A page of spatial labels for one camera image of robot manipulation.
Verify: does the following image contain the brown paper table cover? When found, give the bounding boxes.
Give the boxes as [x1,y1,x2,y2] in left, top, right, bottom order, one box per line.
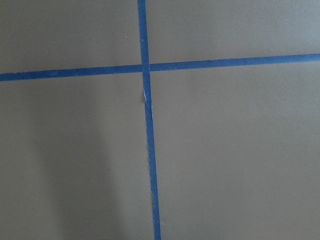
[0,0,320,240]

